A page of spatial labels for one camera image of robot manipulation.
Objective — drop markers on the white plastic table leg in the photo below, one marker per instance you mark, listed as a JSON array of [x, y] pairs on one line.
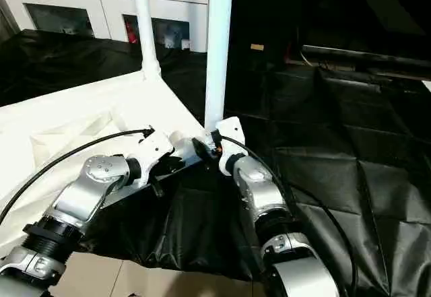
[[219, 41], [144, 24]]

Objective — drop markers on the white plastic table top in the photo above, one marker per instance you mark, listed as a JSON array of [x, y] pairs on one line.
[[67, 115]]

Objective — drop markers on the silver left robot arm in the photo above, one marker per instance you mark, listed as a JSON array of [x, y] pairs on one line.
[[84, 189]]

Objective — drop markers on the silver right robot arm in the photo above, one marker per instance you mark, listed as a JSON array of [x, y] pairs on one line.
[[262, 189]]

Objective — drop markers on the small gold label plate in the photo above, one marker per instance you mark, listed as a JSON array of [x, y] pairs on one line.
[[257, 46]]

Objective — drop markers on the white patterned jug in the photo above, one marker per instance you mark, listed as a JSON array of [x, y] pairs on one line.
[[171, 37]]

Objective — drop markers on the black work mat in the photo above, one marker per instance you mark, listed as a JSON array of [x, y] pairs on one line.
[[336, 175]]

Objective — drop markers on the red bottle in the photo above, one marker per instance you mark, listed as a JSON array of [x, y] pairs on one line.
[[131, 34]]

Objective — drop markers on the white sideboard cabinet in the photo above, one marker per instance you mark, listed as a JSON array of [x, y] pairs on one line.
[[84, 7]]

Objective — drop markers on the grey curtain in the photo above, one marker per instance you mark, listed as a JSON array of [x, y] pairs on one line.
[[6, 17]]

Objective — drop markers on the white board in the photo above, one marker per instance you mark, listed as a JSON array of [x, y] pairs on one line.
[[428, 86]]

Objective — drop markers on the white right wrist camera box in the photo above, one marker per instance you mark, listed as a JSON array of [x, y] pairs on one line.
[[232, 135]]

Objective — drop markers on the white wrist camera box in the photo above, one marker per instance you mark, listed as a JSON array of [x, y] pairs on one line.
[[155, 149], [232, 135]]

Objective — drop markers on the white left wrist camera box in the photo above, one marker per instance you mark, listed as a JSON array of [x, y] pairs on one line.
[[155, 149]]

